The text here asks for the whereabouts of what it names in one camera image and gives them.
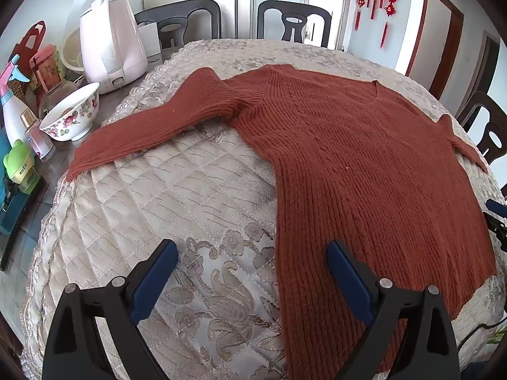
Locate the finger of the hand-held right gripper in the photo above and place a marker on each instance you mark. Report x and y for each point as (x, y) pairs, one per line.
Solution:
(497, 207)

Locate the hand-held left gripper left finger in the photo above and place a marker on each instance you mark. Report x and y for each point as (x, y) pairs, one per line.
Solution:
(152, 285)

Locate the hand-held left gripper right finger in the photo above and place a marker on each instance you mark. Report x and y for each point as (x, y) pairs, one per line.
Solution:
(350, 285)

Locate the rust red knit sweater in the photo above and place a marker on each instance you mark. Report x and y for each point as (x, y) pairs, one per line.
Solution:
(336, 166)

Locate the beige quilted table cover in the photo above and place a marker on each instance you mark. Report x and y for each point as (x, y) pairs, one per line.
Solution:
(158, 190)

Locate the dark wooden chair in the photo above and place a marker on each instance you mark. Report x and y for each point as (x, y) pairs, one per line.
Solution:
(479, 105)
(198, 8)
(277, 8)

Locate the teal box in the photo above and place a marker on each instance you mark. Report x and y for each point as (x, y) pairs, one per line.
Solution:
(12, 213)

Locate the green frog-lid container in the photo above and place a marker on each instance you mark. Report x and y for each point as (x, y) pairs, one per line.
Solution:
(21, 166)

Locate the small gold-capped bottle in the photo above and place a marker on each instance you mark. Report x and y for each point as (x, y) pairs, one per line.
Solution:
(37, 142)

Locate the white floral bowl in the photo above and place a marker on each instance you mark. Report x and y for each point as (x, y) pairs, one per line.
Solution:
(75, 118)

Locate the clear glass jar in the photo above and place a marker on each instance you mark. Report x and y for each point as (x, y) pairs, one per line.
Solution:
(55, 93)

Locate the white spray bottle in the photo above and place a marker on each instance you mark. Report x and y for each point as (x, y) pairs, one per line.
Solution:
(14, 114)

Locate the pink red lidded container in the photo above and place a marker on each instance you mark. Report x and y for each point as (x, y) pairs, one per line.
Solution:
(47, 67)

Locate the cream woven basket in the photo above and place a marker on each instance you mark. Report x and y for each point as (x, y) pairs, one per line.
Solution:
(73, 53)

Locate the white container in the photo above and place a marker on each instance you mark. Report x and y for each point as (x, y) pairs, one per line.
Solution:
(150, 39)

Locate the white electric kettle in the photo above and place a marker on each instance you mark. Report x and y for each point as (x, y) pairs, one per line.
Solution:
(115, 39)

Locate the red paper bag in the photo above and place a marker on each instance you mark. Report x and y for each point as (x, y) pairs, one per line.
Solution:
(29, 37)

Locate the brown door frame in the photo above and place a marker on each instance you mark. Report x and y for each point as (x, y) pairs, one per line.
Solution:
(420, 27)

